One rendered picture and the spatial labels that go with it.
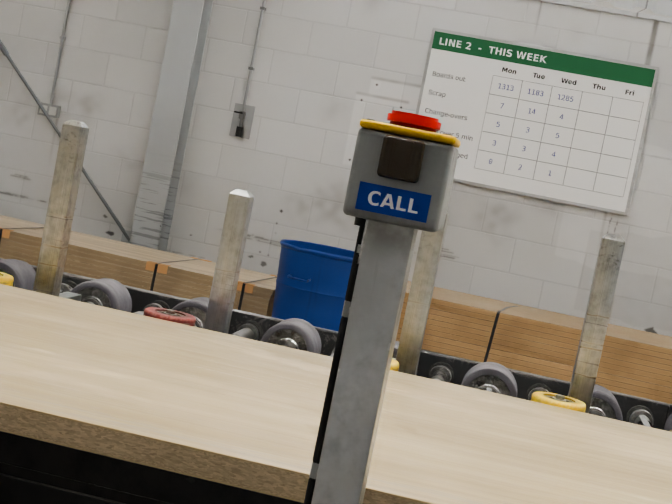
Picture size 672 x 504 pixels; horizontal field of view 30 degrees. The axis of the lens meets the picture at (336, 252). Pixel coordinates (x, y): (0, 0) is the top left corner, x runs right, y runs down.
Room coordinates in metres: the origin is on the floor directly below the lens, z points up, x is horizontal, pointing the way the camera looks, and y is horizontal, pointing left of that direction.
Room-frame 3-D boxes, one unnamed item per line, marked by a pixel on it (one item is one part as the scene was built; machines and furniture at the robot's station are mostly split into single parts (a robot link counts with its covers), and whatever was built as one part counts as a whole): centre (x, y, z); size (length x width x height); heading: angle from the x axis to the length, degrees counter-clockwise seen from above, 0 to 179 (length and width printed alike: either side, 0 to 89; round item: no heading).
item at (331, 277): (6.66, 0.02, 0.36); 0.59 x 0.57 x 0.73; 169
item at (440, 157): (0.93, -0.04, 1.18); 0.07 x 0.07 x 0.08; 82
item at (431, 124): (0.93, -0.04, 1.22); 0.04 x 0.04 x 0.02
